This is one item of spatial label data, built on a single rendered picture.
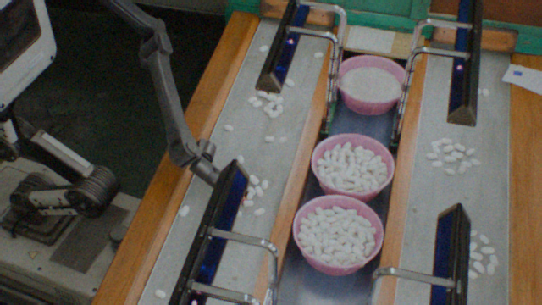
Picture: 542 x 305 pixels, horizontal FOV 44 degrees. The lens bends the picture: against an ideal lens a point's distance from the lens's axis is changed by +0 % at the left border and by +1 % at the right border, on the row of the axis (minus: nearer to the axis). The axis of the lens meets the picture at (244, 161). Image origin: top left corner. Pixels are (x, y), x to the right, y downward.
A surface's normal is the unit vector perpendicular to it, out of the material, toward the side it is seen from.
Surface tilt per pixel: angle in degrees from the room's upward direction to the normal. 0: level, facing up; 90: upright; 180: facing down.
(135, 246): 0
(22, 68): 90
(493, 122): 0
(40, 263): 0
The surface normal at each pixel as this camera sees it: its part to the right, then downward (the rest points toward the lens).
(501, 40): -0.24, 0.37
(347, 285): 0.00, -0.68
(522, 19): -0.26, 0.70
